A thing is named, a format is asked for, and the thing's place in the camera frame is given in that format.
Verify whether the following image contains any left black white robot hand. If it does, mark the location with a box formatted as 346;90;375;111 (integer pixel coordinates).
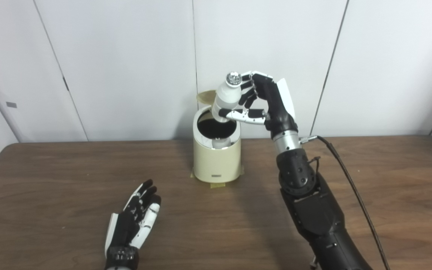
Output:
104;179;162;269

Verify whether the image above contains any cream-colored lidded bin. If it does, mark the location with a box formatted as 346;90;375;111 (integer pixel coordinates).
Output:
192;89;242;184

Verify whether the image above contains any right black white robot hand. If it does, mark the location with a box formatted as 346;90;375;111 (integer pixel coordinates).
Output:
218;70;299;141

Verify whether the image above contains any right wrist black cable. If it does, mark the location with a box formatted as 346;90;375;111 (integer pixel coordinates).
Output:
299;135;391;270

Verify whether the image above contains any small white plastic bottle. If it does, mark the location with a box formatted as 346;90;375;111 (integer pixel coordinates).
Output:
211;71;243;123

